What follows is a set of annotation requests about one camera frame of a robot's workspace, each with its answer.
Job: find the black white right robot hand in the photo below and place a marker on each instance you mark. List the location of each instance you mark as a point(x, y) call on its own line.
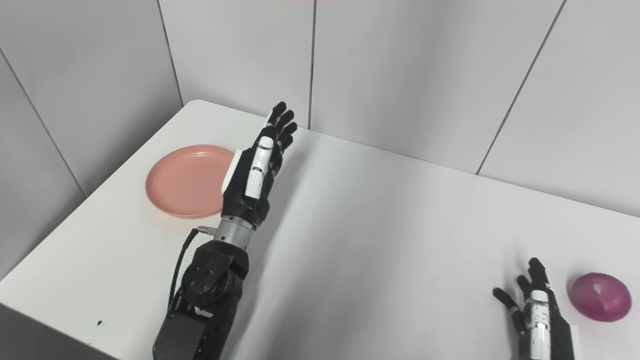
point(555, 330)

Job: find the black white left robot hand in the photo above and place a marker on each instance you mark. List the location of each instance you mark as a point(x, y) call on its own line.
point(240, 195)

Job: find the pink round plate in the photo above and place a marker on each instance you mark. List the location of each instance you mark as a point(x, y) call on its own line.
point(187, 182)

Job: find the purple red onion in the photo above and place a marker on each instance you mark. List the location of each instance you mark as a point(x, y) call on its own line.
point(600, 297)

